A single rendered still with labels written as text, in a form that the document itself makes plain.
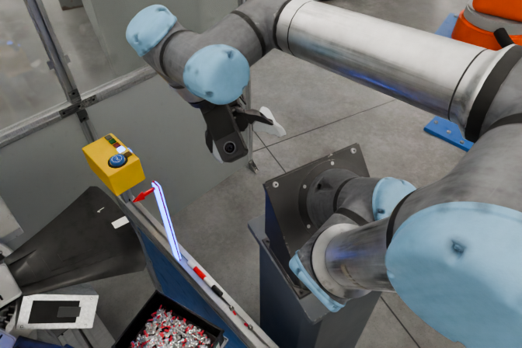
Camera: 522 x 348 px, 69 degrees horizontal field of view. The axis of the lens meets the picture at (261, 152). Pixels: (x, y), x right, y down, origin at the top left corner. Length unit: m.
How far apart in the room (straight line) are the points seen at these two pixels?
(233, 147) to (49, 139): 1.05
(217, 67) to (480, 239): 0.33
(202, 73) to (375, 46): 0.20
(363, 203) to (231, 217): 1.64
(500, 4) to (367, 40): 3.48
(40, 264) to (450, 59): 0.77
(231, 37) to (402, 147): 2.41
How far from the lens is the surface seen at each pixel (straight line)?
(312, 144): 2.71
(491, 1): 3.91
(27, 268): 0.88
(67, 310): 1.00
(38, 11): 1.42
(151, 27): 0.56
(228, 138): 0.65
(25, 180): 1.67
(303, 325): 1.07
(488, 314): 0.29
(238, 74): 0.50
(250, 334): 1.06
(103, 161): 1.17
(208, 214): 2.31
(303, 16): 0.50
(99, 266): 0.86
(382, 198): 0.68
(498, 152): 0.32
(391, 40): 0.43
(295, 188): 0.85
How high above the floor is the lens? 1.86
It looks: 45 degrees down
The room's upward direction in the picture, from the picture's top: straight up
